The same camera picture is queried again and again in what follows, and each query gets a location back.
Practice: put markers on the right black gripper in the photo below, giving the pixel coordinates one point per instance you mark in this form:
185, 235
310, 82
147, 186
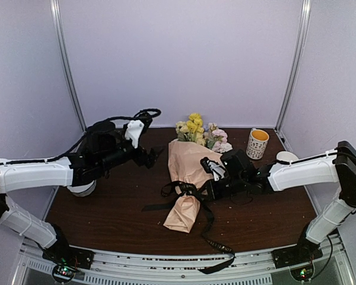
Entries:
214, 193

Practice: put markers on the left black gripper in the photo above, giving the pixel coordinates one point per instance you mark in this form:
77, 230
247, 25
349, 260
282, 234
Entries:
140, 160

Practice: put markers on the pink and green wrapping paper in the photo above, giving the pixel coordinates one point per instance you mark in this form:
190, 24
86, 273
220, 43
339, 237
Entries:
184, 166

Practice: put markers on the black ribbon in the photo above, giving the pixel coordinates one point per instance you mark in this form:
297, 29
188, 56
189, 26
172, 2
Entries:
179, 189

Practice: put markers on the pale yellow fake flower stem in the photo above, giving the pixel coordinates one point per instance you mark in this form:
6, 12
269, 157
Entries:
183, 131

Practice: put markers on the pink fake flower stem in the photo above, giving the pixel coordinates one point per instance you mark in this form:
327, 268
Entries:
216, 139

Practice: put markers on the bright yellow fake flower stem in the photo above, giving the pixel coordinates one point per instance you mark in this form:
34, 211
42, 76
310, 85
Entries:
196, 130

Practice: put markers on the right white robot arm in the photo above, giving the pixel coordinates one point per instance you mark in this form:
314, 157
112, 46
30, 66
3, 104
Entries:
337, 165

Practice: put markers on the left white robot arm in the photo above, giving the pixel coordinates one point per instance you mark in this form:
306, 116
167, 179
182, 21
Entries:
22, 174

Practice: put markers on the patterned mug with yellow inside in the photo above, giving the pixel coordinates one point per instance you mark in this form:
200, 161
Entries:
258, 140

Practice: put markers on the small white patterned bowl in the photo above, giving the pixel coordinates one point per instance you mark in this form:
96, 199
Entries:
286, 156

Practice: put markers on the white scalloped bowl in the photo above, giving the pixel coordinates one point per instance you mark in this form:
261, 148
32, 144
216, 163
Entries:
83, 190

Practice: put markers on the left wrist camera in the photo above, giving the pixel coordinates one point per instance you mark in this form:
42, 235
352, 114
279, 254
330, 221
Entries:
133, 132

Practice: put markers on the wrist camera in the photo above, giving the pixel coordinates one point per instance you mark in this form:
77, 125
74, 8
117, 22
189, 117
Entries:
133, 132
212, 167

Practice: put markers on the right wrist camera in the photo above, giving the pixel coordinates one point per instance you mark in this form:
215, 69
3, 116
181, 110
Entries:
212, 167

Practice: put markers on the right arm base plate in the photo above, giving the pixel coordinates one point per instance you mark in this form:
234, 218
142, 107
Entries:
290, 256

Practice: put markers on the front aluminium rail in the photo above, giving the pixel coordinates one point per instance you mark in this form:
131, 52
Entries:
253, 267

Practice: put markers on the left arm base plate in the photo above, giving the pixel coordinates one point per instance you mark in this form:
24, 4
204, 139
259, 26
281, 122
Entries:
74, 257

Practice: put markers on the left aluminium frame post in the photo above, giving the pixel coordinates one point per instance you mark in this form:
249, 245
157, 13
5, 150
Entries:
57, 21

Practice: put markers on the aluminium frame post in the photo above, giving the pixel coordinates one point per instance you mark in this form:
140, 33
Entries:
57, 21
302, 33

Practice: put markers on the right aluminium frame post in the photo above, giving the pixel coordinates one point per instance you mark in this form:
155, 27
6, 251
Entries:
302, 33

